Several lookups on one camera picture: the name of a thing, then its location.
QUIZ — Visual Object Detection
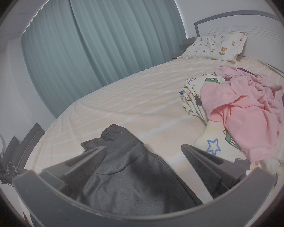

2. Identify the white printed pillow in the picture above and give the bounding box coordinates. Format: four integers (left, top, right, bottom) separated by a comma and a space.
177, 31, 248, 62

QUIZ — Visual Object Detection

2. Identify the black T-shirt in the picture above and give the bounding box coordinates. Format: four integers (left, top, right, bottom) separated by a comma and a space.
76, 124, 204, 216

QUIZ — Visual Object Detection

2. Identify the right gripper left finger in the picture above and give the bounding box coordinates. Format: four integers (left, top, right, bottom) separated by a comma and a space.
39, 146, 108, 194

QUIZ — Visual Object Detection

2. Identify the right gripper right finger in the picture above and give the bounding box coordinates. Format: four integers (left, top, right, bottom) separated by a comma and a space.
181, 144, 251, 198

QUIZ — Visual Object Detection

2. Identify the white printed garment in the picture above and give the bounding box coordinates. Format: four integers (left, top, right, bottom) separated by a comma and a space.
179, 72, 284, 176

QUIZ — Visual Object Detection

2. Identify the grey bedside table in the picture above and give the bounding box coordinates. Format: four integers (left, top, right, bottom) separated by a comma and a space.
172, 37, 197, 59

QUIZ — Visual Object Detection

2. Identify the pink garment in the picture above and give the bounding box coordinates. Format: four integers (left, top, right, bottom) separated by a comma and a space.
200, 65, 284, 163

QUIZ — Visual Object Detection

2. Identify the bed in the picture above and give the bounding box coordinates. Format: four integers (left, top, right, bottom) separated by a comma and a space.
21, 10, 284, 213

